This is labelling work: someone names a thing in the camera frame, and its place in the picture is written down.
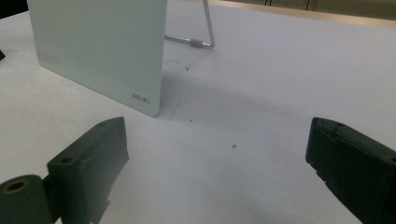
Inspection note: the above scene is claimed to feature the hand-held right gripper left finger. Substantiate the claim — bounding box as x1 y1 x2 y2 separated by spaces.
46 116 130 224

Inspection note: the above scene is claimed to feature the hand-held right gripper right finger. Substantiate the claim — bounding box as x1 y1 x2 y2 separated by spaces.
304 117 396 224

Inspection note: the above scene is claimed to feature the white glass desktop whiteboard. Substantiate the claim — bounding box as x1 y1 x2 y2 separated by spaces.
26 0 168 118

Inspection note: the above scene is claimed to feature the brown cabinet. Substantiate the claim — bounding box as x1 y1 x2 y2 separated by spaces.
228 0 396 21

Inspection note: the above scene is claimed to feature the metal wire whiteboard stand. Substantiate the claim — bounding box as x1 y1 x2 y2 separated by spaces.
163 0 216 49

